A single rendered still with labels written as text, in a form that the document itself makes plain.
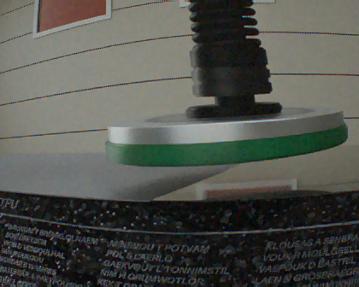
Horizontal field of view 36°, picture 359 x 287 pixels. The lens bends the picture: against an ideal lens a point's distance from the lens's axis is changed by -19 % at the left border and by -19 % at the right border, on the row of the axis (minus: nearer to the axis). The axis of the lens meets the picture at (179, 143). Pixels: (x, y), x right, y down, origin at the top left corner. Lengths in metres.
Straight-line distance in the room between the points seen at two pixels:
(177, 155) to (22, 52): 7.94
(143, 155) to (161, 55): 6.77
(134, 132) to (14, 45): 8.03
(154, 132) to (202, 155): 0.04
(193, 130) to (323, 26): 6.29
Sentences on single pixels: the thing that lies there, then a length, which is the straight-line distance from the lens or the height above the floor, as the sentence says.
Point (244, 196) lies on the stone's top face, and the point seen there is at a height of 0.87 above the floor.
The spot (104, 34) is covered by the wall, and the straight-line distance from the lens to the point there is 7.58.
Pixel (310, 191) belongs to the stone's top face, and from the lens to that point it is 0.47.
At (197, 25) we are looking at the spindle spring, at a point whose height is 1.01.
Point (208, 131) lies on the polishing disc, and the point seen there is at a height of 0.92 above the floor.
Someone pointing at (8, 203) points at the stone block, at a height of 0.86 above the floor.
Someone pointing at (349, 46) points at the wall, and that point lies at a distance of 6.68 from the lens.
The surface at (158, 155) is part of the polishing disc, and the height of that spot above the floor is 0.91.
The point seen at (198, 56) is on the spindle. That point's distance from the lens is 0.53.
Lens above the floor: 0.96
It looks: 5 degrees down
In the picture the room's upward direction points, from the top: 5 degrees counter-clockwise
